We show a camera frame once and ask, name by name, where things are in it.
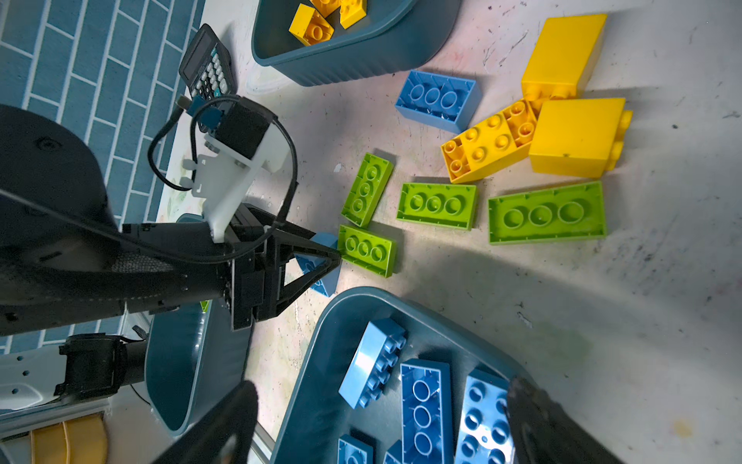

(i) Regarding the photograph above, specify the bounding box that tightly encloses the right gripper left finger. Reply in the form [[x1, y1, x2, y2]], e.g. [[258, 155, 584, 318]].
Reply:
[[154, 380, 257, 463]]

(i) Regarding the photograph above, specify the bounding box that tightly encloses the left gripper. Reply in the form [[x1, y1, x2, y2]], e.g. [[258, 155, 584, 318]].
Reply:
[[225, 203, 341, 331]]

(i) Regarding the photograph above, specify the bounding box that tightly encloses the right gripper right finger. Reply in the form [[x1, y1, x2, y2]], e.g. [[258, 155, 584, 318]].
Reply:
[[506, 376, 622, 464]]

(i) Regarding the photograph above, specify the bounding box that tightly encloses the blue lego cube front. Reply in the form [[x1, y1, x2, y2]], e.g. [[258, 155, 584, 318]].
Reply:
[[295, 232, 340, 297]]

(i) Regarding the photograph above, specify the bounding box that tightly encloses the green lego plate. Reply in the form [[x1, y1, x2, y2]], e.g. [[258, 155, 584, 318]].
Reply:
[[341, 154, 393, 228], [337, 225, 397, 278], [488, 181, 608, 246], [396, 183, 477, 231]]

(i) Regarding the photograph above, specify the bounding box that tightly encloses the blue lego brick long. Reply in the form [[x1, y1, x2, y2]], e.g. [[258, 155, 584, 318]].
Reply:
[[338, 318, 407, 409]]

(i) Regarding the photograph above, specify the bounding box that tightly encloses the blue lego plate upside-down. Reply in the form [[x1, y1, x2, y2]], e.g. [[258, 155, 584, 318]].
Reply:
[[395, 71, 482, 133]]

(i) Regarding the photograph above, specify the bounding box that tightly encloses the yellow lego cube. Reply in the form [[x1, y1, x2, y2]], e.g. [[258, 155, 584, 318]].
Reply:
[[310, 0, 341, 17], [289, 4, 334, 46]]

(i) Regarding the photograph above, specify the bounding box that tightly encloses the yellow lego plate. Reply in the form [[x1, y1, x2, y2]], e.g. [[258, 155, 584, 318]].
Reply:
[[441, 100, 537, 184]]

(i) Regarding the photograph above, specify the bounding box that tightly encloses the yellow lego slope brick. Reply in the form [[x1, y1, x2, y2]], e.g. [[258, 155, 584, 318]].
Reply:
[[521, 14, 608, 114]]

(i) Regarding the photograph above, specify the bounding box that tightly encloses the blue lego plate narrow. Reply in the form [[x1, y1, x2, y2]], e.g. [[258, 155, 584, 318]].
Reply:
[[454, 369, 515, 464]]

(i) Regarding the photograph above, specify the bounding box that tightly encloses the yellow small lego brick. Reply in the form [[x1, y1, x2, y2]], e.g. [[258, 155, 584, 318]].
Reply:
[[340, 0, 367, 29]]

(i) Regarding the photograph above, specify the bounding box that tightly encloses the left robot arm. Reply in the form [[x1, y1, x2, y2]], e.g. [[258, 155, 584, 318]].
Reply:
[[1, 96, 341, 336]]

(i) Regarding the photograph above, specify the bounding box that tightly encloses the left teal container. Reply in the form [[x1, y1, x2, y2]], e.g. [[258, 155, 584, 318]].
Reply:
[[144, 213, 254, 437]]

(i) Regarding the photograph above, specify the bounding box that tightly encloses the teal container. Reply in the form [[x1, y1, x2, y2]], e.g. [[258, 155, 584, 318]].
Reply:
[[144, 213, 254, 437], [272, 286, 531, 463], [251, 0, 461, 87]]

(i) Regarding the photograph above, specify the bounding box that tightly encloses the right teal container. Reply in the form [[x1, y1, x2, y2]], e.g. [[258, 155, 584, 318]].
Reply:
[[272, 286, 531, 463]]

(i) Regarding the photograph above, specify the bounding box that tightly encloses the black calculator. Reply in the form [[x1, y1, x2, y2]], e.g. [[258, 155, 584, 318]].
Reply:
[[179, 23, 238, 101]]

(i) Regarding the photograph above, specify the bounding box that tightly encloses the back teal container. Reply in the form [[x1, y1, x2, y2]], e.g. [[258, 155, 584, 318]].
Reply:
[[251, 0, 461, 87]]

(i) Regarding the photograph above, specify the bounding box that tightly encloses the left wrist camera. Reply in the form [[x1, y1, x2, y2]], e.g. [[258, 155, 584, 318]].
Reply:
[[179, 96, 291, 244]]

